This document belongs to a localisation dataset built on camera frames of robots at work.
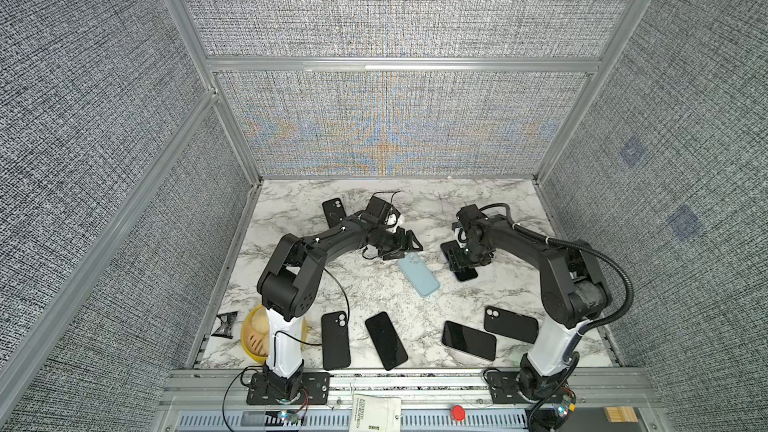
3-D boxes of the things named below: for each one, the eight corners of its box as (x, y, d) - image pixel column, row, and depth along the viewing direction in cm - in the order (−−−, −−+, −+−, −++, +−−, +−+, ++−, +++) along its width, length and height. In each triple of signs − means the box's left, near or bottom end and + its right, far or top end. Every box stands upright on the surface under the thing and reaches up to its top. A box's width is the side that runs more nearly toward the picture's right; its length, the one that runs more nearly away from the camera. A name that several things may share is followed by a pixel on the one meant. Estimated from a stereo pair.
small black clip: (215, 339, 83) (210, 337, 81) (221, 316, 87) (217, 313, 85) (232, 338, 83) (228, 335, 81) (237, 315, 87) (234, 311, 85)
